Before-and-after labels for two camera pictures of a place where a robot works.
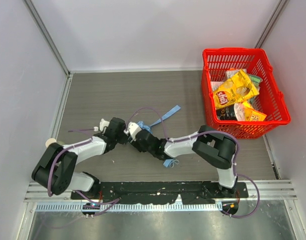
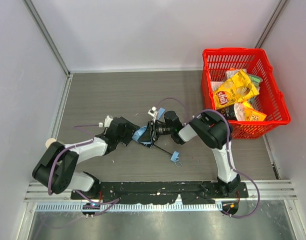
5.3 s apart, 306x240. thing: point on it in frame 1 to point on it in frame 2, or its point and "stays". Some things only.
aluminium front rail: [131, 207] stays
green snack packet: [255, 79] stays
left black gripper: [120, 135] stays
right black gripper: [136, 142] to [153, 132]
